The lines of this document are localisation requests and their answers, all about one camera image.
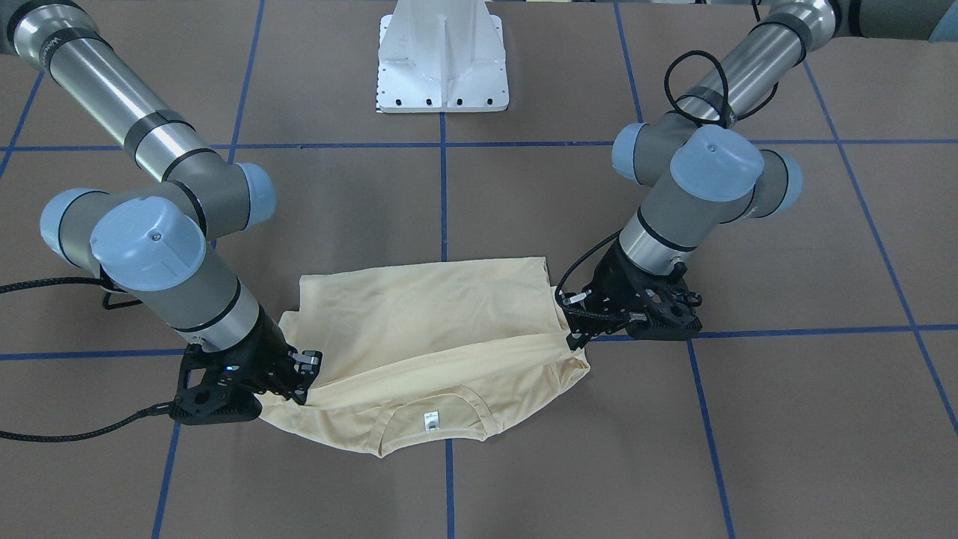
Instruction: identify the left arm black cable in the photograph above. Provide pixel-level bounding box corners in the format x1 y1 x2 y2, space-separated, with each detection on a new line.
555 51 779 300

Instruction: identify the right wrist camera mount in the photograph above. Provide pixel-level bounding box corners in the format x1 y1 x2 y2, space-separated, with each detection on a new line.
168 344 261 426

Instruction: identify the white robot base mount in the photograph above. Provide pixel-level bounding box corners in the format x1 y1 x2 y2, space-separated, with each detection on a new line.
376 1 510 113

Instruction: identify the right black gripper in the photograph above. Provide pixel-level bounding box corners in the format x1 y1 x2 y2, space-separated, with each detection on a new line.
201 308 323 405

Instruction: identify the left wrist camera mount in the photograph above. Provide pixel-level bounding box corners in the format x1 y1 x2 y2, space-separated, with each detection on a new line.
625 279 704 341

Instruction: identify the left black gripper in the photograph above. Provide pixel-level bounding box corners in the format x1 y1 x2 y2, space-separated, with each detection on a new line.
558 241 686 350

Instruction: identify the beige long sleeve shirt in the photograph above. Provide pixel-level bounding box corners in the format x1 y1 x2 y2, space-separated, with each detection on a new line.
260 257 590 457

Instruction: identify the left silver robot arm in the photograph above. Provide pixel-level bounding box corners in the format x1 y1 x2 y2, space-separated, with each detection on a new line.
555 1 956 350

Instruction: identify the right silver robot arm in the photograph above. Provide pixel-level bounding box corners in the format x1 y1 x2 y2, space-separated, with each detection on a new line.
2 1 319 405

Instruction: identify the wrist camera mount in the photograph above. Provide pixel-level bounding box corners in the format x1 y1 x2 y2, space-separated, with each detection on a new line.
168 344 261 426
625 279 704 341

